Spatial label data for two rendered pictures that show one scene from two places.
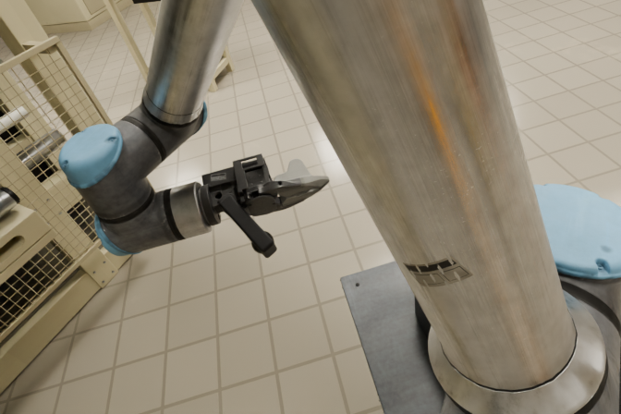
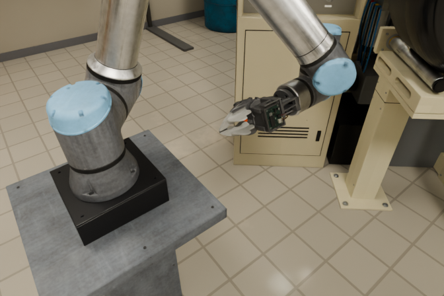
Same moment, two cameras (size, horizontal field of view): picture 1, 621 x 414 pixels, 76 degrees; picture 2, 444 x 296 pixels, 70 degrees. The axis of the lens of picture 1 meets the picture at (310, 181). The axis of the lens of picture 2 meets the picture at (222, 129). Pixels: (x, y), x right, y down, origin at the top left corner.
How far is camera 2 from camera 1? 107 cm
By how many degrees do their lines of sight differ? 96
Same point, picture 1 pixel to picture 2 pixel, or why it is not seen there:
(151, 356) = (397, 261)
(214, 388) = (330, 260)
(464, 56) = not seen: outside the picture
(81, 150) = not seen: hidden behind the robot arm
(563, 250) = (86, 83)
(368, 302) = (201, 198)
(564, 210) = (76, 99)
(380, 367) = (184, 172)
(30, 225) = (415, 98)
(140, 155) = not seen: hidden behind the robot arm
